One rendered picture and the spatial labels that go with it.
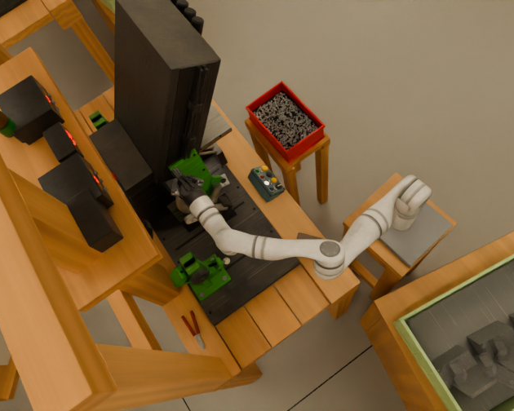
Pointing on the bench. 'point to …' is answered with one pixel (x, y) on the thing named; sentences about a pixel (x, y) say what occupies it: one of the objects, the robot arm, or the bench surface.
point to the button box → (264, 184)
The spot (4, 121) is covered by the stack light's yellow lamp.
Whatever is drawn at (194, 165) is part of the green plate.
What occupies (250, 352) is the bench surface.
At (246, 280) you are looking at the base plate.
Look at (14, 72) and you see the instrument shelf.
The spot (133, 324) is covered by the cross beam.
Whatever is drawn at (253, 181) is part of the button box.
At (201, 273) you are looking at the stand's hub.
